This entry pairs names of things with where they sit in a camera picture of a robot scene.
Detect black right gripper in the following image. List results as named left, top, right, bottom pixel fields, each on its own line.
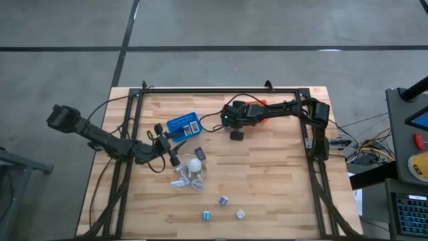
left=220, top=100, right=258, bottom=142

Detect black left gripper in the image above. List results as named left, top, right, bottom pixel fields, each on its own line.
left=143, top=123, right=189, bottom=167

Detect orange plastic basket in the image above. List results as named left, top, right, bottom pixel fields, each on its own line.
left=245, top=98, right=269, bottom=124

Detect blue plastic basket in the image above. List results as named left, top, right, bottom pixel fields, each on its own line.
left=166, top=111, right=203, bottom=143

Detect white bulb lamp brass socket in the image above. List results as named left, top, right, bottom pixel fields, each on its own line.
left=185, top=157, right=208, bottom=181

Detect white lamp cable with switch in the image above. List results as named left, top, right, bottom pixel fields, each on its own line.
left=171, top=153, right=205, bottom=192

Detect grey metal stand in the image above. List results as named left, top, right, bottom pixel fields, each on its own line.
left=0, top=146, right=54, bottom=241

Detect black desk beam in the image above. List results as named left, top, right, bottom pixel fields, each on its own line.
left=349, top=160, right=399, bottom=191

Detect white paper sheet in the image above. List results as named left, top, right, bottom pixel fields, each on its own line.
left=347, top=172, right=364, bottom=217

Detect grey operator desk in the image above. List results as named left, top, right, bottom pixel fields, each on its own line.
left=384, top=86, right=428, bottom=241

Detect black diagonal pole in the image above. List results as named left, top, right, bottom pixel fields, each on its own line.
left=400, top=75, right=428, bottom=103

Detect red mouse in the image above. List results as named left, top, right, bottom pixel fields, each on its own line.
left=413, top=132, right=425, bottom=151

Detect tablet screen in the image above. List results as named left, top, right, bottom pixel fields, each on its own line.
left=404, top=106, right=428, bottom=132

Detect yellow black round device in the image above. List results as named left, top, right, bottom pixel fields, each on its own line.
left=407, top=151, right=428, bottom=183

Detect backlit black keyboard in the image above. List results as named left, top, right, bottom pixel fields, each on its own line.
left=391, top=192, right=428, bottom=237

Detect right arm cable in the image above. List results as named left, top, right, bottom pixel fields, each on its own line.
left=199, top=92, right=268, bottom=133

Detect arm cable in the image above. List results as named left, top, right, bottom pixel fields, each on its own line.
left=85, top=85, right=168, bottom=174
left=199, top=92, right=268, bottom=133

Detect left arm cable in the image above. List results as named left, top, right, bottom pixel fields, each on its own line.
left=85, top=85, right=168, bottom=174

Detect black aluminium table frame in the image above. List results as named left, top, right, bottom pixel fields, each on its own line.
left=75, top=80, right=364, bottom=240

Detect brown hanging cable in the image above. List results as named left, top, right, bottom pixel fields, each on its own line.
left=88, top=157, right=113, bottom=230

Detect tangled floor cables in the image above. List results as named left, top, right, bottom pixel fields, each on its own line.
left=334, top=113, right=397, bottom=168

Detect yellow cable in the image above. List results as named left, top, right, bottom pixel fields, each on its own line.
left=362, top=147, right=395, bottom=161

